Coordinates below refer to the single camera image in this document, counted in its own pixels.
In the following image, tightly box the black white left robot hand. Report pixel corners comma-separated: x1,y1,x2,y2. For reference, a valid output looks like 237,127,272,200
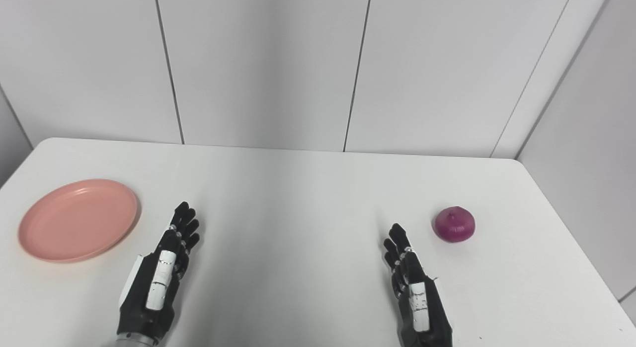
116,201,201,347

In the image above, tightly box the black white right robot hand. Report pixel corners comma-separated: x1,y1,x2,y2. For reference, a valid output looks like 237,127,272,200
383,223,454,347

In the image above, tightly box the purple red onion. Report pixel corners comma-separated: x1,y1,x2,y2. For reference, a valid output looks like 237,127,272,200
434,206,476,244

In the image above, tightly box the pink round plate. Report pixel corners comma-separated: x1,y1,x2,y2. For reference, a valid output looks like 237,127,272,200
18,178,140,263

